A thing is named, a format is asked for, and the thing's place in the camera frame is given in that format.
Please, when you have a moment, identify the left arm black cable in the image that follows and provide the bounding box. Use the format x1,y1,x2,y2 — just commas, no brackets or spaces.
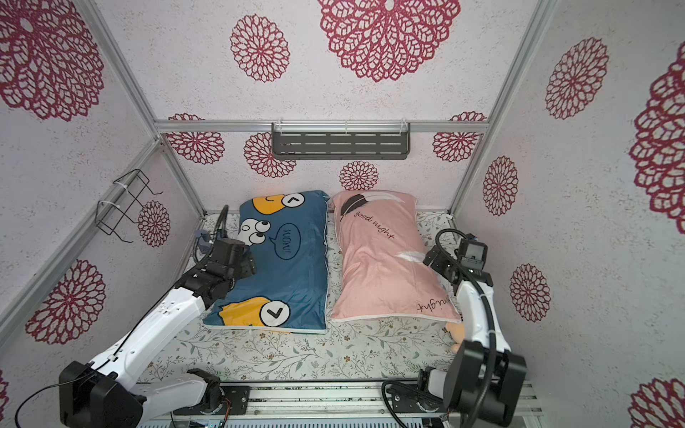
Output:
14,204,231,428

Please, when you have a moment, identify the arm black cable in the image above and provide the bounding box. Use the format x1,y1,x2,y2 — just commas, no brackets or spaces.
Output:
14,204,231,428
381,228,499,428

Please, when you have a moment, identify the grey blue hole punch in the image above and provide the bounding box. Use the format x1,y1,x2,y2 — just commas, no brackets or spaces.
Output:
194,229,213,254

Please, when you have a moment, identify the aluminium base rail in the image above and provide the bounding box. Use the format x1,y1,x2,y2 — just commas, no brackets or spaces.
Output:
143,379,544,428

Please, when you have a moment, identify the blue cartoon pillowcase pillow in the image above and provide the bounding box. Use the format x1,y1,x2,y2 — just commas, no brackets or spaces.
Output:
203,190,329,333

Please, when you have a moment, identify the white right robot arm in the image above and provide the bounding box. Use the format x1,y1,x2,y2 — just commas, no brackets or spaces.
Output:
422,242,527,427

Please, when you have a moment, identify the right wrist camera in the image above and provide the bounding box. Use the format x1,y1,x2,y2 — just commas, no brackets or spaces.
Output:
457,234,488,271

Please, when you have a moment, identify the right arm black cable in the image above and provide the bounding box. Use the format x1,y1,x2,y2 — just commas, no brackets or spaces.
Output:
381,228,499,428

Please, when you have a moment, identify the grey wall shelf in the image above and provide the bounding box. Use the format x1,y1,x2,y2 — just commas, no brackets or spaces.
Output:
271,122,411,161

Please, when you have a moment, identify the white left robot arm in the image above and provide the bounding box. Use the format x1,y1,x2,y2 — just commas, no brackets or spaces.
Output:
59,238,256,427

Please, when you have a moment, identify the black wire wall rack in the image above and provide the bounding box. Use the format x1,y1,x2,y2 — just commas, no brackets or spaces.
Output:
94,169,163,244

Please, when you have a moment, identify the pink good night pillow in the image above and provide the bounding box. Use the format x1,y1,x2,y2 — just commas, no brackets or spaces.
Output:
331,190,461,323

